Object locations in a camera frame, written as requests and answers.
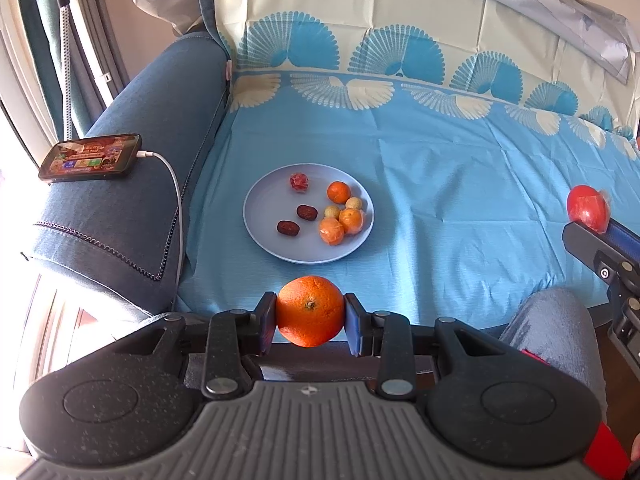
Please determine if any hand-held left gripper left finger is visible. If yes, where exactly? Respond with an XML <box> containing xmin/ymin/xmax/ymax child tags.
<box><xmin>113</xmin><ymin>291</ymin><xmax>279</xmax><ymax>402</ymax></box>

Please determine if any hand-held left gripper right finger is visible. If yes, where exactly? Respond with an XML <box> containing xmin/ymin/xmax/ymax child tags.
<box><xmin>344</xmin><ymin>292</ymin><xmax>522</xmax><ymax>402</ymax></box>

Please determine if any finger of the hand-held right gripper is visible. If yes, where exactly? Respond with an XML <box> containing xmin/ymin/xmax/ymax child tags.
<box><xmin>562</xmin><ymin>221</ymin><xmax>640</xmax><ymax>313</ymax></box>
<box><xmin>606</xmin><ymin>217</ymin><xmax>640</xmax><ymax>267</ymax></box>

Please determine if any plastic-wrapped red fruit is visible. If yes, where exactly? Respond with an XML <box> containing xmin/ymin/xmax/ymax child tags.
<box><xmin>566</xmin><ymin>184</ymin><xmax>612</xmax><ymax>234</ymax></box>

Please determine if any large orange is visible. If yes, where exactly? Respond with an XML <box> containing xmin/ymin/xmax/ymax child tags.
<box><xmin>276</xmin><ymin>275</ymin><xmax>346</xmax><ymax>348</ymax></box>

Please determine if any plastic-wrapped small tangerine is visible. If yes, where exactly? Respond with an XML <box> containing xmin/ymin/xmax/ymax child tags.
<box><xmin>319</xmin><ymin>217</ymin><xmax>346</xmax><ymax>246</ymax></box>

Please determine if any pale blue round plate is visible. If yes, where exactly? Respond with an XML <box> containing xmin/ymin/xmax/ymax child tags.
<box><xmin>243</xmin><ymin>162</ymin><xmax>375</xmax><ymax>264</ymax></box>

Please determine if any blue fan-print cloth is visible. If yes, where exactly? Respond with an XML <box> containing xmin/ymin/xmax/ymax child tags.
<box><xmin>172</xmin><ymin>0</ymin><xmax>640</xmax><ymax>333</ymax></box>

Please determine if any black smartphone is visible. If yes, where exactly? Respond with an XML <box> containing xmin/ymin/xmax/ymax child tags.
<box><xmin>39</xmin><ymin>133</ymin><xmax>143</xmax><ymax>183</ymax></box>

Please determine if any dark curtain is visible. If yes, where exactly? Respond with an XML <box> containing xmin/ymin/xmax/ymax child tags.
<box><xmin>0</xmin><ymin>0</ymin><xmax>132</xmax><ymax>137</ymax></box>

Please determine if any white charging cable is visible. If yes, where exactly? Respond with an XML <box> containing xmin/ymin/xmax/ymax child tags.
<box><xmin>139</xmin><ymin>149</ymin><xmax>185</xmax><ymax>286</ymax></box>

